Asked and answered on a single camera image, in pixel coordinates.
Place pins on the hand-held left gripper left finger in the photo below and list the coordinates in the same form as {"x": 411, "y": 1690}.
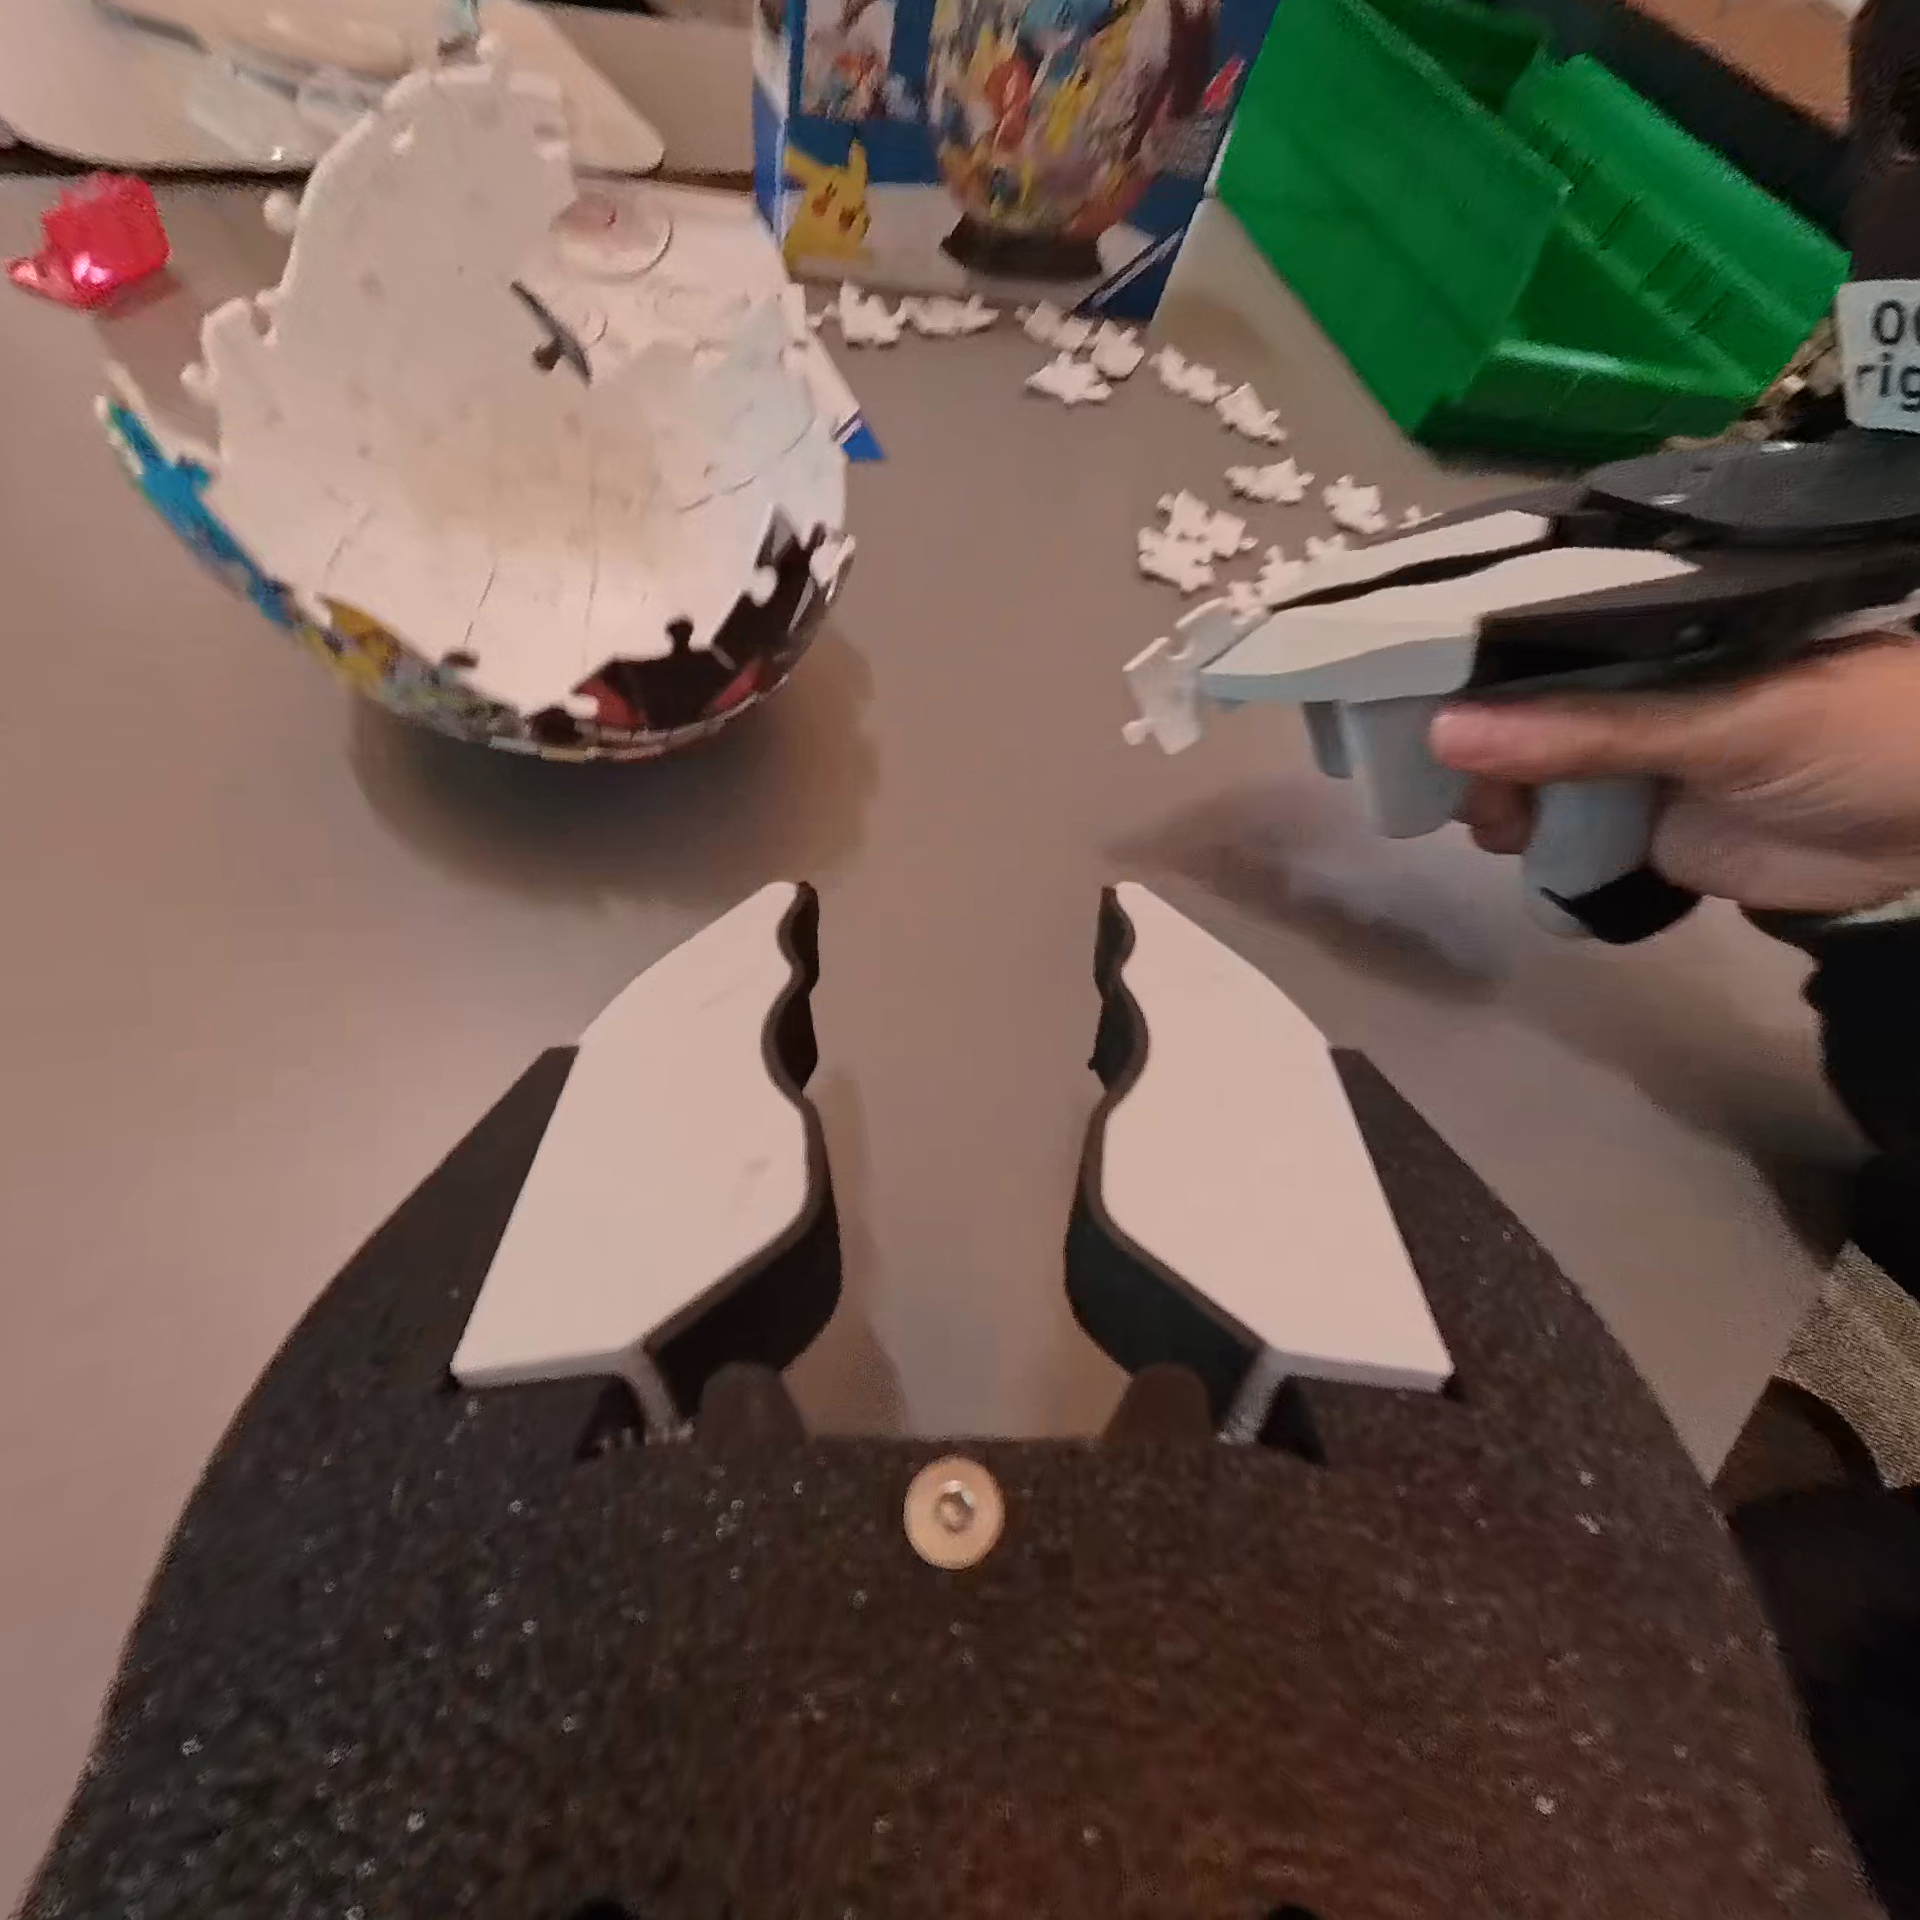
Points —
{"x": 661, "y": 1170}

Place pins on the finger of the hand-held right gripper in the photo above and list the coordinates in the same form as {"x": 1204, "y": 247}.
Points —
{"x": 1440, "y": 543}
{"x": 1382, "y": 652}

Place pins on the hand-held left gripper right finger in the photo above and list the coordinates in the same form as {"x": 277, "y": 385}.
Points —
{"x": 1261, "y": 1185}

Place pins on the white puzzle piece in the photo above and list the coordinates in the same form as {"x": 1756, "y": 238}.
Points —
{"x": 1177, "y": 691}

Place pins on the pile of puzzle pieces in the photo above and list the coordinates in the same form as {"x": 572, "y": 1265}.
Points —
{"x": 1193, "y": 543}

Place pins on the partly built puzzle ball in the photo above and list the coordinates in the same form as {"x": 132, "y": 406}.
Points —
{"x": 495, "y": 494}

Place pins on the person's right forearm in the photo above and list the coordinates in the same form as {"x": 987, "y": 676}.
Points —
{"x": 1881, "y": 1080}

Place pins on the blue puzzle box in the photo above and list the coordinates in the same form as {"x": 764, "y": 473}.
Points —
{"x": 1020, "y": 135}

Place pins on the person's right hand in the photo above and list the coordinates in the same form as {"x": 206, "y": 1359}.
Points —
{"x": 1771, "y": 796}

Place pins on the green storage bin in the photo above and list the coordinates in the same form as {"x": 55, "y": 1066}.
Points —
{"x": 1382, "y": 225}

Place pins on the person's dark clothing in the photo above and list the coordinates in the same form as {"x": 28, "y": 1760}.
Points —
{"x": 1862, "y": 1650}

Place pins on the red plastic clip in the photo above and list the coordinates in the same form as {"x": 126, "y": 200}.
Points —
{"x": 99, "y": 241}

